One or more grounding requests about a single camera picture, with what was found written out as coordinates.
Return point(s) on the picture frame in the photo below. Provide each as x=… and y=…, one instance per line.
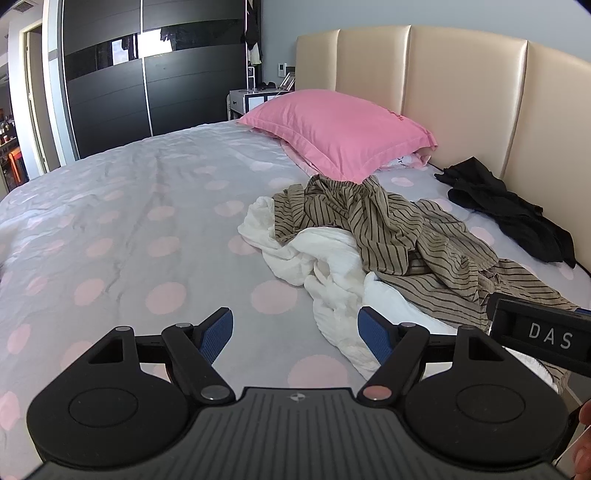
x=287, y=82

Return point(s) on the black garment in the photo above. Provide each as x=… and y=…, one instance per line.
x=498, y=203

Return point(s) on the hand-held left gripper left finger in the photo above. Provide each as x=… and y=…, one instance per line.
x=217, y=334

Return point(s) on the cluttered shelf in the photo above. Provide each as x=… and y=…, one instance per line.
x=11, y=157

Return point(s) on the polka dot bed sheet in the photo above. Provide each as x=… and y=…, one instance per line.
x=161, y=207

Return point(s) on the brown striped pants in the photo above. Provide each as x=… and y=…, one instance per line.
x=369, y=221

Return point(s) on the person's right hand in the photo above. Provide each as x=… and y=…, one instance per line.
x=585, y=443

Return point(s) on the hanging dark clothes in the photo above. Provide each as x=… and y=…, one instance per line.
x=254, y=32

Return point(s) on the ceiling vent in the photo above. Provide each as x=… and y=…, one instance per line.
x=22, y=5

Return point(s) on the white nightstand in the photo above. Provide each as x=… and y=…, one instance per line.
x=238, y=104

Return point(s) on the white garment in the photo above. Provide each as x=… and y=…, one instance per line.
x=332, y=258

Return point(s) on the wall switch panel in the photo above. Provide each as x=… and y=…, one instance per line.
x=281, y=69

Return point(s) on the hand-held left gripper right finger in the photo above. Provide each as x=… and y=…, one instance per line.
x=375, y=337

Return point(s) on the white door frame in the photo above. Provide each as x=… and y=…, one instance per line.
x=41, y=101

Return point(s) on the beige padded headboard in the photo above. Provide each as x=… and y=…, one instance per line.
x=461, y=92

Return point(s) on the black sliding wardrobe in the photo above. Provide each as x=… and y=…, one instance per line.
x=106, y=92

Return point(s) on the pink pillow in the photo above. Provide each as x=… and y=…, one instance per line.
x=332, y=124

